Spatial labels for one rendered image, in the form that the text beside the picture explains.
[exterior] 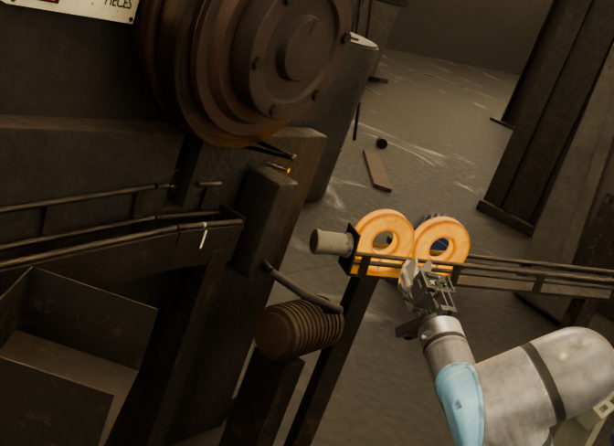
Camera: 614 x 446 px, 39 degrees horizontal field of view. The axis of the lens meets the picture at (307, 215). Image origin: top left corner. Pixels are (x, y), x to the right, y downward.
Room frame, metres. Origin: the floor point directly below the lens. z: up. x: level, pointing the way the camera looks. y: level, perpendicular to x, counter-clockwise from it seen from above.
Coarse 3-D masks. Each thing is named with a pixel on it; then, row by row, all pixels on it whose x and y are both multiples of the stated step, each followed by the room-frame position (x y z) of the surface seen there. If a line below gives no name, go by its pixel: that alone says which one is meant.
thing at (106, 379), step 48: (48, 288) 1.17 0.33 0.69; (96, 288) 1.18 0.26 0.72; (0, 336) 1.09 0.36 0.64; (48, 336) 1.17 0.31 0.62; (96, 336) 1.18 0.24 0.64; (144, 336) 1.18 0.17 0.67; (0, 384) 0.92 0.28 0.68; (48, 384) 0.92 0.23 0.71; (96, 384) 1.11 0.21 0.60; (0, 432) 0.92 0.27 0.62; (48, 432) 0.92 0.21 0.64; (96, 432) 0.92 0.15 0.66
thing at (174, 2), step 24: (168, 0) 1.46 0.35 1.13; (192, 0) 1.43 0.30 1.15; (168, 24) 1.45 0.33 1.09; (192, 24) 1.44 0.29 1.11; (168, 48) 1.45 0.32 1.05; (168, 72) 1.47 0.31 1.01; (168, 96) 1.50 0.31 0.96; (192, 96) 1.49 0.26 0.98; (192, 120) 1.51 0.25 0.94; (288, 120) 1.75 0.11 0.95; (216, 144) 1.58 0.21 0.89; (240, 144) 1.64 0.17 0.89
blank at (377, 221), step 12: (372, 216) 1.94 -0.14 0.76; (384, 216) 1.94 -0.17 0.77; (396, 216) 1.95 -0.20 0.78; (360, 228) 1.92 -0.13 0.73; (372, 228) 1.93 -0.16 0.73; (384, 228) 1.94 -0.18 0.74; (396, 228) 1.95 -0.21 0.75; (408, 228) 1.97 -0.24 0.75; (360, 240) 1.92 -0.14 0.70; (372, 240) 1.94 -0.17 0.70; (396, 240) 1.97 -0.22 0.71; (408, 240) 1.97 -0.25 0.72; (372, 252) 1.94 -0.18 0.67; (384, 252) 1.97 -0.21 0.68; (396, 252) 1.96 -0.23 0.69; (408, 252) 1.98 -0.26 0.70
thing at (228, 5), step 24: (216, 0) 1.45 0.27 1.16; (240, 0) 1.47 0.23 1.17; (216, 24) 1.46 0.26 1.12; (192, 48) 1.45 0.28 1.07; (216, 48) 1.46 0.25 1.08; (192, 72) 1.47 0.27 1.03; (216, 72) 1.48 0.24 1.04; (216, 96) 1.51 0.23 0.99; (216, 120) 1.53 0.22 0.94; (240, 120) 1.57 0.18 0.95; (264, 120) 1.62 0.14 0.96
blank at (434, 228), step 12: (420, 228) 2.00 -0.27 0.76; (432, 228) 1.99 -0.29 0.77; (444, 228) 2.00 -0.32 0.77; (456, 228) 2.02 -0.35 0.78; (420, 240) 1.98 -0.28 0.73; (432, 240) 2.00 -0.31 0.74; (456, 240) 2.02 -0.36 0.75; (468, 240) 2.03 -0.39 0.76; (420, 252) 1.99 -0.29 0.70; (444, 252) 2.05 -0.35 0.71; (456, 252) 2.03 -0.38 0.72; (468, 252) 2.04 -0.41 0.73; (420, 264) 1.99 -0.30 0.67; (432, 264) 2.01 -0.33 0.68
